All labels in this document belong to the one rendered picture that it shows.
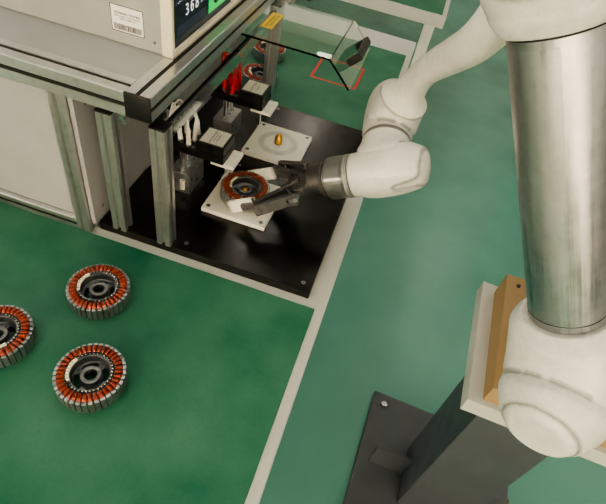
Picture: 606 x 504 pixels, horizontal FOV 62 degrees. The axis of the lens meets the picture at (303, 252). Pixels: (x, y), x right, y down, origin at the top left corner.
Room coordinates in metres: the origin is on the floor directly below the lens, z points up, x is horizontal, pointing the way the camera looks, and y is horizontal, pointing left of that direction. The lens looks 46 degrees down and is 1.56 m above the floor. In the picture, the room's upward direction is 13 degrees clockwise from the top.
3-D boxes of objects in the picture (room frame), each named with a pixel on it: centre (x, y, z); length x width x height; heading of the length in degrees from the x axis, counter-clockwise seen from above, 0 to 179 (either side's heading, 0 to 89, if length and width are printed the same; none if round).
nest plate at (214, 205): (0.88, 0.16, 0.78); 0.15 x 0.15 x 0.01; 83
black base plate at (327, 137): (1.00, 0.16, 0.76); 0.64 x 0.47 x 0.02; 173
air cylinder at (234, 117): (1.13, 0.27, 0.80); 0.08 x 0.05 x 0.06; 173
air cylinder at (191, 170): (0.89, 0.30, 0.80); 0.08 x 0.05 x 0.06; 173
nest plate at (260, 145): (1.12, 0.13, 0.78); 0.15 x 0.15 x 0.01; 83
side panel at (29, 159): (0.72, 0.58, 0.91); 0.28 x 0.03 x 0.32; 83
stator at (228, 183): (0.88, 0.16, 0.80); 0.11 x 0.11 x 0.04
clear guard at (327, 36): (1.19, 0.13, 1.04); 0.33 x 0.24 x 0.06; 83
